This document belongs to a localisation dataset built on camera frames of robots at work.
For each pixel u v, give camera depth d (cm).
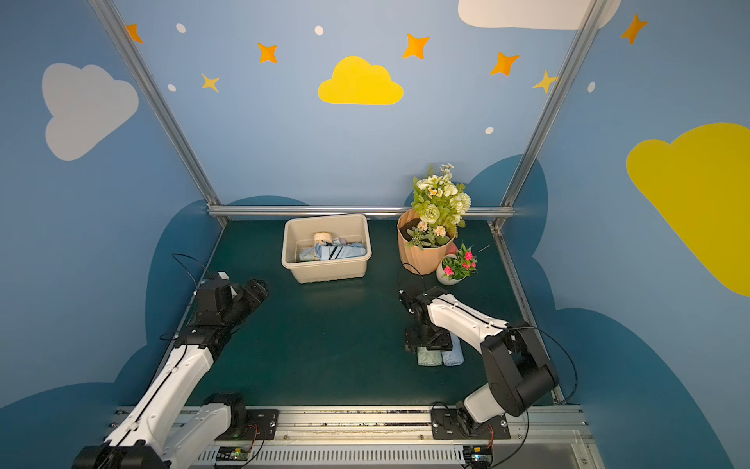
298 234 104
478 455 73
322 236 104
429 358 84
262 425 74
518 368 44
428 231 94
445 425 74
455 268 92
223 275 75
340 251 95
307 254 96
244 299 69
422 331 72
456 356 83
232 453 72
